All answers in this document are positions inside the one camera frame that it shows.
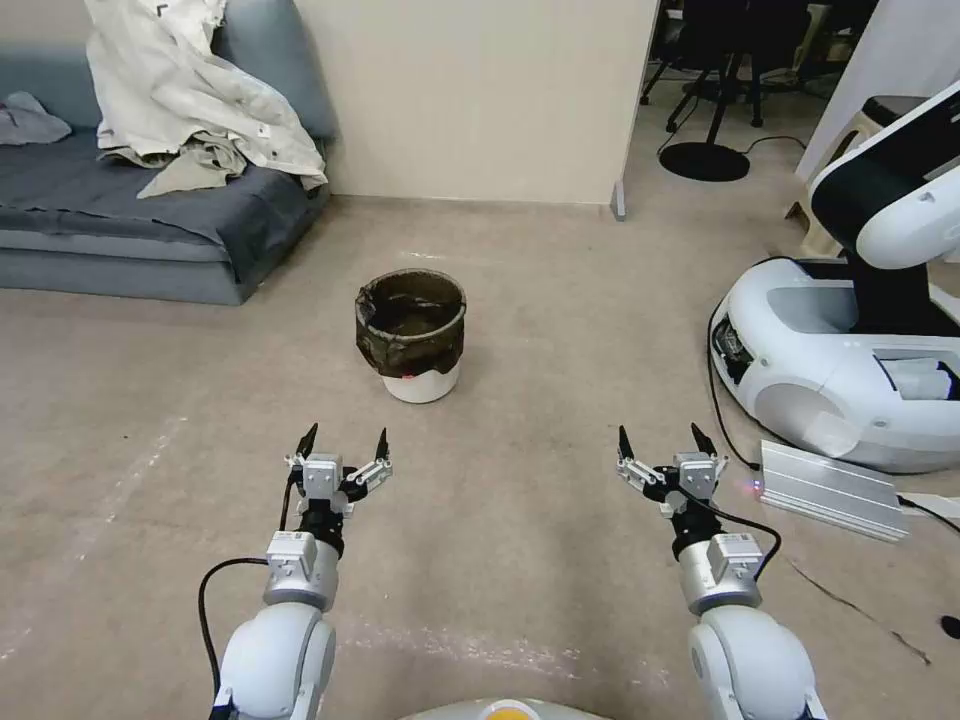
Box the blue-grey sofa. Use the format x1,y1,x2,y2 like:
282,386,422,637
0,0,337,307

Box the beige plastic stool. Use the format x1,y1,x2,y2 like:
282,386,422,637
784,95,913,258

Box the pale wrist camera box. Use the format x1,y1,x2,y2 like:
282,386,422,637
301,452,346,502
672,450,716,499

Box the black power cable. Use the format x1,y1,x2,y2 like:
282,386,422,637
706,314,763,472

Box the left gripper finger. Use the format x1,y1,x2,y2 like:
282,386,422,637
343,427,397,502
281,422,319,485

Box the silver ribbed metal box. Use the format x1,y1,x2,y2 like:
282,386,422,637
751,439,912,544

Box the black office chair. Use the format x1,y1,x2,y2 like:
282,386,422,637
640,0,819,135

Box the white wheeled robot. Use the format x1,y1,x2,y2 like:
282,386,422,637
707,74,960,476

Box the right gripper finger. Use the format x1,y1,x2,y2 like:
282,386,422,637
614,425,669,500
689,422,730,485

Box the grey crumpled cloth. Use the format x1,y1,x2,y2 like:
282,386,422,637
0,90,74,148

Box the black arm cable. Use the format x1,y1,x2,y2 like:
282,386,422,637
710,505,782,588
197,449,301,710

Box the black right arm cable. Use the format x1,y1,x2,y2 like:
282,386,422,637
710,505,782,588

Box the cream crumpled jacket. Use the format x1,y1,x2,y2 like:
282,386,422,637
83,0,331,201

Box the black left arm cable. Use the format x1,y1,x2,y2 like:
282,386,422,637
197,449,301,710

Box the black bin liner bag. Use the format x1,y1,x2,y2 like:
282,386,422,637
354,270,469,381

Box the black cable from metal box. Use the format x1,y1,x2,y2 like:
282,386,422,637
895,491,960,538

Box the white robot front shell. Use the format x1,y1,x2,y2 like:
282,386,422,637
403,697,588,720

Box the white round trash can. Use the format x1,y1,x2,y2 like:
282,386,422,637
380,352,463,406

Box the black round stand base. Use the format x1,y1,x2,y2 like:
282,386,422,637
657,71,752,183

